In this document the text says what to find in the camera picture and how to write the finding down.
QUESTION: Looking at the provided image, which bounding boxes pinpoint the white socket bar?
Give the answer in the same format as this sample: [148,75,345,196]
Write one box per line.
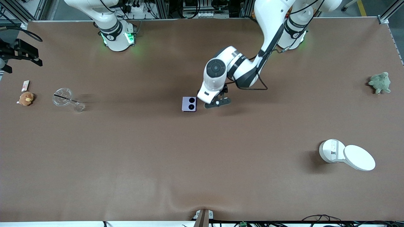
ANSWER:
[182,11,216,18]

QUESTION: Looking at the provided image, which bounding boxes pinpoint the clear plastic cup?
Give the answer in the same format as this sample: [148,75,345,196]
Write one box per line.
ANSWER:
[52,88,86,113]

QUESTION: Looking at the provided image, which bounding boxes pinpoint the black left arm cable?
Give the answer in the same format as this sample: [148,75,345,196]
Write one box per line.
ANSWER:
[226,47,269,91]

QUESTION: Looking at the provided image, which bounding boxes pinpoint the black cable bundle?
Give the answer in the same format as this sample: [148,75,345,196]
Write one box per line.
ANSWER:
[301,214,404,227]

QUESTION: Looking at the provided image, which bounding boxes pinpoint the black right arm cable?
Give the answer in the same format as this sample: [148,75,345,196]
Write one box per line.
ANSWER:
[0,25,43,42]

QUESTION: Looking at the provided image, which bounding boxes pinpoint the brown table cover mat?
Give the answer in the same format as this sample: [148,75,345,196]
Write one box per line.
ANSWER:
[0,17,404,223]

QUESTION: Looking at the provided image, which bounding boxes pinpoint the black drinking straw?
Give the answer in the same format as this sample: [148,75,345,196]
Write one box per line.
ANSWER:
[54,94,78,102]

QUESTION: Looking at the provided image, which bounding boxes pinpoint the aluminium frame post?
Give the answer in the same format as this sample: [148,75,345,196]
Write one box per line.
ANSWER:
[155,0,169,19]
[378,0,404,24]
[0,0,48,22]

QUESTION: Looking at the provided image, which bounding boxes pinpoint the lavender flip phone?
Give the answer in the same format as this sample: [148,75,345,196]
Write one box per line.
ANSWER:
[182,96,197,112]

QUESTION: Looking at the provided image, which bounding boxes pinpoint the white round lidded container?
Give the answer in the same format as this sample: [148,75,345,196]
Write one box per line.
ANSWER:
[319,139,376,172]

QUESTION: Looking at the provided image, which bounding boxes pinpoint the camera mounting pole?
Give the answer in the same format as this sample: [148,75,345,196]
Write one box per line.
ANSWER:
[193,209,214,227]

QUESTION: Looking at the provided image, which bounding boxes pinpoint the small brown plush toy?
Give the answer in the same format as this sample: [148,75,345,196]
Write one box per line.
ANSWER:
[17,91,35,106]

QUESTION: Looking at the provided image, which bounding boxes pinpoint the white power strip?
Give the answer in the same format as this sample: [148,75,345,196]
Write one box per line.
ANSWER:
[125,3,150,14]

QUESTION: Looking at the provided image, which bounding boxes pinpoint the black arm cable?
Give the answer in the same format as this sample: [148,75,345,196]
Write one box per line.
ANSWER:
[226,47,269,91]
[0,25,43,42]

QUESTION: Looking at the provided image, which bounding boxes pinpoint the green plush turtle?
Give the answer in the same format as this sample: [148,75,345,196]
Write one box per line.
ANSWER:
[368,72,391,95]

